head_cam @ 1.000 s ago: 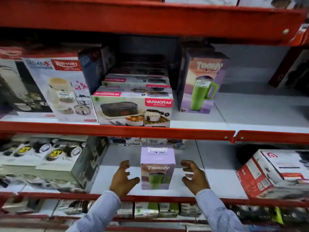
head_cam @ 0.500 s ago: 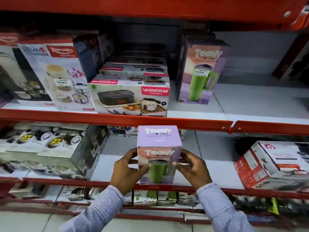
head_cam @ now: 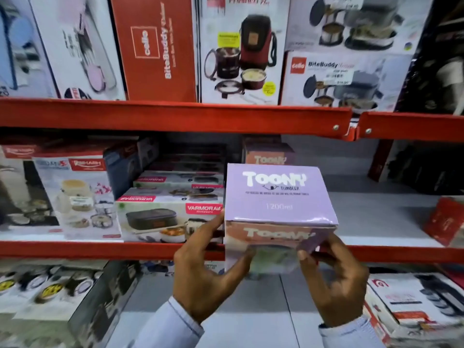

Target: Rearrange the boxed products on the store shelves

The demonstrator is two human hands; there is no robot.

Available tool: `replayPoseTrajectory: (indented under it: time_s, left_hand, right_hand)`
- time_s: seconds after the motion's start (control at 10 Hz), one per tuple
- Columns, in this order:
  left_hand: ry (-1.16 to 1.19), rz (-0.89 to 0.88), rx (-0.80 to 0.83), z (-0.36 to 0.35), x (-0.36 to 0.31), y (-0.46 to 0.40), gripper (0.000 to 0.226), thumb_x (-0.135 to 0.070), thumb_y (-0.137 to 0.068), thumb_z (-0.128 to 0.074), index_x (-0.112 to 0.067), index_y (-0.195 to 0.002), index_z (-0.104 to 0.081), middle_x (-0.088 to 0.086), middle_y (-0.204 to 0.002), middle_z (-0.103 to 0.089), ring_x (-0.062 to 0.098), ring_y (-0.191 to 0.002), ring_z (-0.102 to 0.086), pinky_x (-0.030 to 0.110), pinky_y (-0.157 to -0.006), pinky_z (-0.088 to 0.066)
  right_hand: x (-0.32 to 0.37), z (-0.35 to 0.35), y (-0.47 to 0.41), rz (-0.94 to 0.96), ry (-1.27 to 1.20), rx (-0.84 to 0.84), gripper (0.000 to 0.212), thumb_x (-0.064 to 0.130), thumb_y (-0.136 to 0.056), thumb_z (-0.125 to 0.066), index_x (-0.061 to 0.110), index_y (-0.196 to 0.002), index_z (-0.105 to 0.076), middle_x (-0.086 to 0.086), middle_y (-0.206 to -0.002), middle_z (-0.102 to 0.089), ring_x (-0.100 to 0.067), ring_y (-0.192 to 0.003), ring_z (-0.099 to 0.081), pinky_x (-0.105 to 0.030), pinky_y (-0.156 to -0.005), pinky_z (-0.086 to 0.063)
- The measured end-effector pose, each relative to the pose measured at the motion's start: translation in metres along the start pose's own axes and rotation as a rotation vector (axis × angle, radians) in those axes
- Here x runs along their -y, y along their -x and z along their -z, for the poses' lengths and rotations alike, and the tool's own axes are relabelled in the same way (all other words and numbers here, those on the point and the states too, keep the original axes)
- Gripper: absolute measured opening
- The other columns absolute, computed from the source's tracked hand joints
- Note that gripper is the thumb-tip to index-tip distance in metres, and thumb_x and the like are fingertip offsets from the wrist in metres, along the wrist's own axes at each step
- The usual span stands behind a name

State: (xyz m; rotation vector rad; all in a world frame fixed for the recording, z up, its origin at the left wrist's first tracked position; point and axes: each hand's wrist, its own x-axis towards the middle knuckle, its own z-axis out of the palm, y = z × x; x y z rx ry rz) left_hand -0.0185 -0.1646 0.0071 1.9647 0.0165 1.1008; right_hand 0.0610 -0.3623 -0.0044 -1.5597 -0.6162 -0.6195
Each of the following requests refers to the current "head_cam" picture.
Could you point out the flat carton black lunch box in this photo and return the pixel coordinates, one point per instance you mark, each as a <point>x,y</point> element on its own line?
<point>177,180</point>

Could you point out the pink tumbler box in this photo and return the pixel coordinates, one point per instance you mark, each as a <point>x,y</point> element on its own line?
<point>268,152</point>

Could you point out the white carton maroon lunch bag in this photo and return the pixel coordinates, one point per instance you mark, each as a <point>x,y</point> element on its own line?
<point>241,50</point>

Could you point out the small red carton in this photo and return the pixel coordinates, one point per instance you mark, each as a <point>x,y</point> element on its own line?
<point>446,221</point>

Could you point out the person's left thumb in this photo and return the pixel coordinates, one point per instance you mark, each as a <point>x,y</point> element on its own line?
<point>207,231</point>

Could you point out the person's right hand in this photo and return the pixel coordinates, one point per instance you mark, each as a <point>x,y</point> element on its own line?
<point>339,289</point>

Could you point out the red shelf upright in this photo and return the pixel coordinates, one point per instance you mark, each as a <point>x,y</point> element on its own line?
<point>380,159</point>

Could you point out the large carton black lunch box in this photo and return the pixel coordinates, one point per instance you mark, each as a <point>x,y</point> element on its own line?
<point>159,217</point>

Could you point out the white carton pink lunch box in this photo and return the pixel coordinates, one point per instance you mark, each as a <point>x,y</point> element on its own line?
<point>79,47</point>

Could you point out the white carton glass jars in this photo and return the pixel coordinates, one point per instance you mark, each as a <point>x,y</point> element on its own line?
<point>79,199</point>

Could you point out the white carton steel containers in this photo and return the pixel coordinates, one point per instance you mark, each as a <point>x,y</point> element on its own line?
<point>21,192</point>

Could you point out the person's right forearm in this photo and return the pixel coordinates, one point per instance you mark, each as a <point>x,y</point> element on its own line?
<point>350,335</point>

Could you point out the dark blue carton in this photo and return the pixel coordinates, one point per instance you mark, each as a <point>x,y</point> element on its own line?
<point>127,166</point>

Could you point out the lilac tumbler box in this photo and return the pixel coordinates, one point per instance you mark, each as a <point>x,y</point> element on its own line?
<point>279,199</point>

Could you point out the person's left hand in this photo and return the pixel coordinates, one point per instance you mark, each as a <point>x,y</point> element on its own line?
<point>197,279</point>

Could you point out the person's right thumb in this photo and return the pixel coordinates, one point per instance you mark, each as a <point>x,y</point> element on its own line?
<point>306,264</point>

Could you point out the low red shelf beam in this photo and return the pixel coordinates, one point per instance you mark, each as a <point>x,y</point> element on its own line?
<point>90,250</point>

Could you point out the white carton grey lunch box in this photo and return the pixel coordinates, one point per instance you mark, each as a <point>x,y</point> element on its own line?
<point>344,81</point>
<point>359,23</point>

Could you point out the long red shelf beam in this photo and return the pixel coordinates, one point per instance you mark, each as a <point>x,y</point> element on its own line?
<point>174,117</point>

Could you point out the short red shelf beam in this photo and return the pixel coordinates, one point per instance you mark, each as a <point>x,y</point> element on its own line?
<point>413,126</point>

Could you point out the person's left forearm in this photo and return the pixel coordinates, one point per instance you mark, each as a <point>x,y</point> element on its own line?
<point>170,328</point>

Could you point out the grey carton steel bowls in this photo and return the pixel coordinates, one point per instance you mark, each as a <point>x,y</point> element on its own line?
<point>54,300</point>

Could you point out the blue lunch box carton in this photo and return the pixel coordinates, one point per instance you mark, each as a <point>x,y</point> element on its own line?
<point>21,50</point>

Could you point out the red lunch box carton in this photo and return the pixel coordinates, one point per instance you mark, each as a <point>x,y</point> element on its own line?
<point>156,50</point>

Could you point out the white carton dark cookware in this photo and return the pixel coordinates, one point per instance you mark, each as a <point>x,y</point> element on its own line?
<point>417,304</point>

